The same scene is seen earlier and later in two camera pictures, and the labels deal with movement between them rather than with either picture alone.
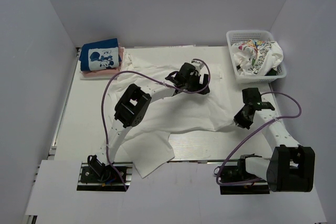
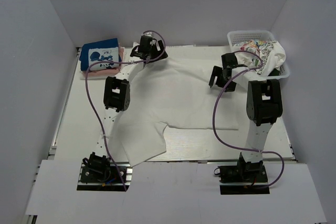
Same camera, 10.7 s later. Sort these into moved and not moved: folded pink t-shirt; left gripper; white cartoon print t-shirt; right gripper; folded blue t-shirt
Moved: right gripper; left gripper
Not moved: folded blue t-shirt; white cartoon print t-shirt; folded pink t-shirt
